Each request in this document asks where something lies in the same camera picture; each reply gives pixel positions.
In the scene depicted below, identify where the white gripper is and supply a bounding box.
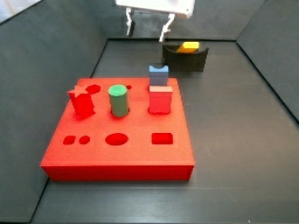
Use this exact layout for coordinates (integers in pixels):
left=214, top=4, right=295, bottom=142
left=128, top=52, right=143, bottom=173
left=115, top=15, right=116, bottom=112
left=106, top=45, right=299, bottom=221
left=116, top=0, right=195, bottom=43

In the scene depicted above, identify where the yellow slotted square-circle object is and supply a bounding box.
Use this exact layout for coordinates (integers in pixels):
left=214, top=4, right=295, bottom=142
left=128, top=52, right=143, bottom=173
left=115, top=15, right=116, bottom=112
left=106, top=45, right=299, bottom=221
left=177, top=41, right=201, bottom=53

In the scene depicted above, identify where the red square peg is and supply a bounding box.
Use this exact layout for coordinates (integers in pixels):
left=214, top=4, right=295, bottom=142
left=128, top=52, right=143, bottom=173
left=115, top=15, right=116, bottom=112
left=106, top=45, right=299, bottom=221
left=148, top=86, right=174, bottom=114

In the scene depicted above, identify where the red peg board fixture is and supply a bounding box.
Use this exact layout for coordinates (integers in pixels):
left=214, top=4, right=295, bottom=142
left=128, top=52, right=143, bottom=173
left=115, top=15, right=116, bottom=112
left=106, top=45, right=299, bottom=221
left=40, top=78, right=195, bottom=181

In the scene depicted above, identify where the black curved cradle stand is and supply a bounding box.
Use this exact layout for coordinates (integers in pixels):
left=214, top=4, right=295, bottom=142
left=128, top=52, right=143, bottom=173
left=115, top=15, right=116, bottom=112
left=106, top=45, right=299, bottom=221
left=163, top=44, right=210, bottom=72

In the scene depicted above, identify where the blue notched peg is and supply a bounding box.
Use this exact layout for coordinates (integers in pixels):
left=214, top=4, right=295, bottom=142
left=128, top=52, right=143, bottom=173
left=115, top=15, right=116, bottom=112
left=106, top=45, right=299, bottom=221
left=148, top=66, right=169, bottom=86

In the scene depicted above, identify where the green cylinder peg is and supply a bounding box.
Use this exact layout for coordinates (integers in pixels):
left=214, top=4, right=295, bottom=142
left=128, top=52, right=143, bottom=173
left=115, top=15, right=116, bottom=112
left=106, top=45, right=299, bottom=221
left=108, top=84, right=128, bottom=117

